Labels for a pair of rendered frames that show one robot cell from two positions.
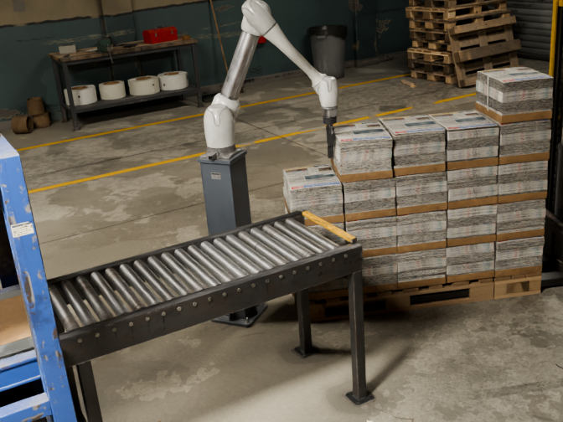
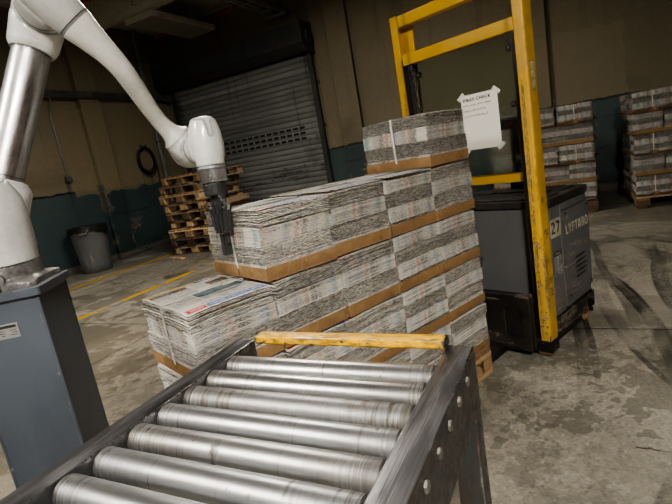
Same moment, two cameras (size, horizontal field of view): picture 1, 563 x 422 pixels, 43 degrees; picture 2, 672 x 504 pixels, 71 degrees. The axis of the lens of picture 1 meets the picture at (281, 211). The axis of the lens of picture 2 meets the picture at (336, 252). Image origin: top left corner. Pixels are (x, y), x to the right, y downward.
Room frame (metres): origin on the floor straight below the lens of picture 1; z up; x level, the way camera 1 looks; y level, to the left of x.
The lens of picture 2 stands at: (2.33, 0.30, 1.18)
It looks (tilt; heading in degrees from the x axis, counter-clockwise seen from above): 11 degrees down; 325
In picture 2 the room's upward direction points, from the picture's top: 10 degrees counter-clockwise
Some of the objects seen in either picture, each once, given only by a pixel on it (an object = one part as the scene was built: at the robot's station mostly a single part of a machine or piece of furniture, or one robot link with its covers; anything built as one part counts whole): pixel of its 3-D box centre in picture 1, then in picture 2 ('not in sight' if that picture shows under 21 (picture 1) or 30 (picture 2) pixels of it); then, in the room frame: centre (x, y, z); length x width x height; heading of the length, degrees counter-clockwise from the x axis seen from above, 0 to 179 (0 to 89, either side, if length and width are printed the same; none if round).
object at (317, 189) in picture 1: (388, 234); (325, 356); (3.85, -0.62, 0.42); 1.17 x 0.39 x 0.83; 95
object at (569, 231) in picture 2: not in sight; (515, 258); (3.99, -2.14, 0.40); 0.69 x 0.55 x 0.80; 5
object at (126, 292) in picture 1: (125, 291); not in sight; (2.65, 0.67, 0.77); 0.47 x 0.05 x 0.05; 28
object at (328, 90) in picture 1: (328, 90); (204, 141); (3.83, -0.31, 1.30); 0.13 x 0.11 x 0.16; 0
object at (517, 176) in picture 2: not in sight; (476, 180); (3.96, -1.81, 0.92); 0.57 x 0.01 x 0.05; 5
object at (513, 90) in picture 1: (508, 183); (429, 253); (3.92, -1.34, 0.65); 0.39 x 0.30 x 1.29; 5
